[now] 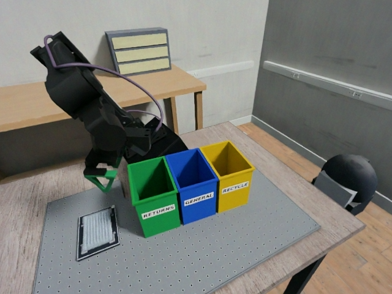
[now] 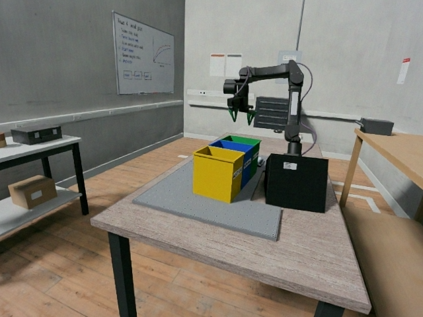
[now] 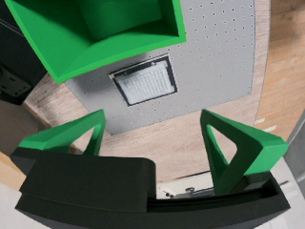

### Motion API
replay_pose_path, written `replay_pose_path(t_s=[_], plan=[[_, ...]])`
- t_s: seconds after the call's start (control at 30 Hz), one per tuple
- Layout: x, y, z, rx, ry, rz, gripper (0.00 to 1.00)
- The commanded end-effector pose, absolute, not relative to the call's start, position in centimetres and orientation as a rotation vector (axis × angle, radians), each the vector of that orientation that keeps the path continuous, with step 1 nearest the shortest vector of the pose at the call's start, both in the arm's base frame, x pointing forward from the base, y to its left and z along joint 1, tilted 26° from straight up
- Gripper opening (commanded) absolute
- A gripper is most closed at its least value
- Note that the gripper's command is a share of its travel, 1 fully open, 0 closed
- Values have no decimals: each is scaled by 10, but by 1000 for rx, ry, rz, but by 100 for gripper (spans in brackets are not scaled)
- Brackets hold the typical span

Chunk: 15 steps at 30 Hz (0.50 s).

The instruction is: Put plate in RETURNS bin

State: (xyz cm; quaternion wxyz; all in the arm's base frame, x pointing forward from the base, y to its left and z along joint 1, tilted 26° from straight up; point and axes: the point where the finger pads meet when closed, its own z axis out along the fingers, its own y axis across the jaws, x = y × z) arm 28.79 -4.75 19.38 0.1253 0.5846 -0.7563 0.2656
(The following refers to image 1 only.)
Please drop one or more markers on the white well plate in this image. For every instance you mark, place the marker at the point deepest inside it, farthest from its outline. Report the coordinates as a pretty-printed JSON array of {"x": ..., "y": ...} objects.
[{"x": 97, "y": 229}]

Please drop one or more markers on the blue general bin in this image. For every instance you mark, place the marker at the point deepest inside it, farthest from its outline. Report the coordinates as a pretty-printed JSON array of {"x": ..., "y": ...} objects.
[{"x": 196, "y": 183}]

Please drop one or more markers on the yellow recycle bin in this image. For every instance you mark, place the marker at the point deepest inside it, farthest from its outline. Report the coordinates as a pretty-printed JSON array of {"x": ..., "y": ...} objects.
[{"x": 234, "y": 172}]

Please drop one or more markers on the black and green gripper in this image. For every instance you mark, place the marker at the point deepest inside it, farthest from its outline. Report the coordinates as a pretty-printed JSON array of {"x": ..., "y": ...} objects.
[{"x": 93, "y": 159}]

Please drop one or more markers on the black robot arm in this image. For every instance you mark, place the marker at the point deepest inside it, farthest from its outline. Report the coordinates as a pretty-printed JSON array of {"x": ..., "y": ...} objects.
[{"x": 80, "y": 94}]

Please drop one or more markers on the green open-top bin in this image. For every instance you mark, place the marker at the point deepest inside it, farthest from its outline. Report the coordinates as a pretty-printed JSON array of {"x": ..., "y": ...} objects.
[{"x": 158, "y": 207}]

